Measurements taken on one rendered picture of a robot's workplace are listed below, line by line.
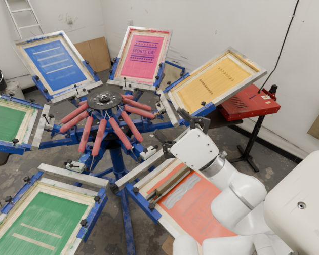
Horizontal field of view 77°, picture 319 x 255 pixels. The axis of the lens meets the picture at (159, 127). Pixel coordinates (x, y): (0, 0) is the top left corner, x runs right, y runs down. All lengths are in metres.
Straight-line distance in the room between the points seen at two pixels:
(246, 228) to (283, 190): 0.29
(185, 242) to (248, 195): 0.40
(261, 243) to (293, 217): 0.50
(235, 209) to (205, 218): 0.94
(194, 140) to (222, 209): 0.18
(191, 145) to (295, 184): 0.26
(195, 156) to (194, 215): 0.94
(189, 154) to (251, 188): 0.17
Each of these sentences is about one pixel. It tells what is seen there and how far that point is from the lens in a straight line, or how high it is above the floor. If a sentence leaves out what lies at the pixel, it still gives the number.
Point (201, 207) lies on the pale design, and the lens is 1.49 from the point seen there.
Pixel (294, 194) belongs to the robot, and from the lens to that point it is 0.36.
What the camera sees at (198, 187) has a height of 0.96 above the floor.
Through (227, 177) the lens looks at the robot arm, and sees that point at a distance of 0.58.
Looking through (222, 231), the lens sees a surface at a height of 0.96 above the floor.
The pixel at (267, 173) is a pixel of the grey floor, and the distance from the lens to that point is 3.16.
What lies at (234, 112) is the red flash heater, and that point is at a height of 1.10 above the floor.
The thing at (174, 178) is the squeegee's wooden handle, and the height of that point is 1.05.
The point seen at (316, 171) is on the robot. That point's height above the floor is 2.02.
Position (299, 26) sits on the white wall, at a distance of 2.82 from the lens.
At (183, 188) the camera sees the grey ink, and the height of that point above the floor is 0.96.
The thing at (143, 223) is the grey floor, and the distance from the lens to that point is 2.47.
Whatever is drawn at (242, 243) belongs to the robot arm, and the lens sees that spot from 0.88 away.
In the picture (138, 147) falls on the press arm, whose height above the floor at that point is 1.04.
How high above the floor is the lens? 2.26
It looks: 41 degrees down
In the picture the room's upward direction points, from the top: straight up
